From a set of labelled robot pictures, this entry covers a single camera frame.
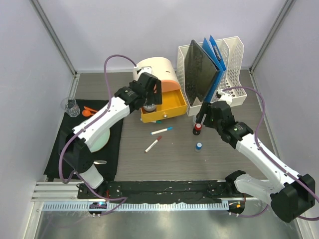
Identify blue white round tin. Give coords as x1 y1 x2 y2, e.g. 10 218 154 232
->
143 104 157 113

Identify cream round drawer cabinet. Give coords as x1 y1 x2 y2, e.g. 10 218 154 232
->
137 57 187 123

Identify red black stamp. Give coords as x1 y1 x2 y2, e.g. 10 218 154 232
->
192 123 202 135

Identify small blue cap bottle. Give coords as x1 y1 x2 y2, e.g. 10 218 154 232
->
195 142 202 151

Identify blue plastic folder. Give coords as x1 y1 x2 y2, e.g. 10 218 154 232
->
202 36 226 102

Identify cream perforated file organizer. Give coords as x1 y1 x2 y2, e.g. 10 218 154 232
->
176 36 244 117

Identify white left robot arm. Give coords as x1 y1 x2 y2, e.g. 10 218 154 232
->
59 72 162 199

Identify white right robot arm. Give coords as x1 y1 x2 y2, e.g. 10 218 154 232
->
193 101 316 223

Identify white marker blue cap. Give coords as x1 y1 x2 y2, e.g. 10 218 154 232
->
150 127 173 135

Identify white marker red cap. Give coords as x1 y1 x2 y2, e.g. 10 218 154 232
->
145 136 162 153

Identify orange plastic spoon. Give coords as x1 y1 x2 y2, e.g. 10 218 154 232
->
82 110 95 117

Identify pale green plate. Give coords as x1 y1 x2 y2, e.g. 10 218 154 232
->
78 122 111 153

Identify clear glass cup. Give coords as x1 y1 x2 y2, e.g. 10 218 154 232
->
60 97 80 118

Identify black cloth mat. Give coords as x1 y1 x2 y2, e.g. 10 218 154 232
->
44 99 123 181

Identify metal spoon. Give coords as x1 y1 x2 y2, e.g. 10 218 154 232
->
94 160 107 165

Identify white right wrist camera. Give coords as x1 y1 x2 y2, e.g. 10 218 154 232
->
216 90 233 106

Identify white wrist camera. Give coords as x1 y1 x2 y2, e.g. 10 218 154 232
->
133 66 152 81
216 90 233 106

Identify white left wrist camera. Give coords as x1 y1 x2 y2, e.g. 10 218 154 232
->
133 66 152 81

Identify black mounting rail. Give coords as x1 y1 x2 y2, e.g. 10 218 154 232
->
77 179 255 204

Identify white slotted cable duct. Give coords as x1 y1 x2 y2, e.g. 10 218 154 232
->
42 201 229 212

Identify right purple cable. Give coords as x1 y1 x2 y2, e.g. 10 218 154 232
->
221 86 319 221

